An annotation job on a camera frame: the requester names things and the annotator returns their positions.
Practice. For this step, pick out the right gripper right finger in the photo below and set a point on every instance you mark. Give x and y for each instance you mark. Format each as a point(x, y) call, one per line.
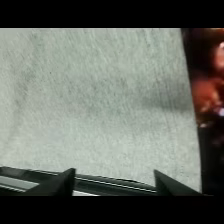
point(168, 187)

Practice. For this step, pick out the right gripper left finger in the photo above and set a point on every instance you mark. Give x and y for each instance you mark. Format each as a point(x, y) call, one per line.
point(62, 185)

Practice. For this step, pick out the grey garment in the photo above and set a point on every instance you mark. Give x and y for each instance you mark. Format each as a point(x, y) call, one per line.
point(93, 100)

